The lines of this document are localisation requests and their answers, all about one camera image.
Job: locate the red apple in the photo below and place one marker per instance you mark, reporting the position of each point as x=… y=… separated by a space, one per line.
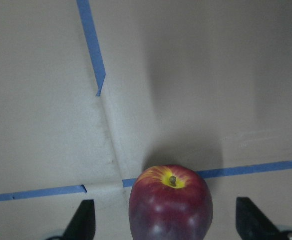
x=170 y=202

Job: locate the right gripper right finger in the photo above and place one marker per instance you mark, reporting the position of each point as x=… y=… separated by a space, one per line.
x=252 y=224

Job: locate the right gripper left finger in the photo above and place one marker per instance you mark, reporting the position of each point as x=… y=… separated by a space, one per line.
x=83 y=223

